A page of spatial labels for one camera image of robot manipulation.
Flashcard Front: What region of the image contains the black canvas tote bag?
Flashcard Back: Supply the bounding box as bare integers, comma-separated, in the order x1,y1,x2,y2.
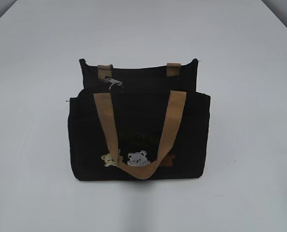
68,59,211,181

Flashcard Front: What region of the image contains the silver zipper pull ring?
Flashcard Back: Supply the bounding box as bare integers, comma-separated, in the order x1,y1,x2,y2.
103,77,123,92

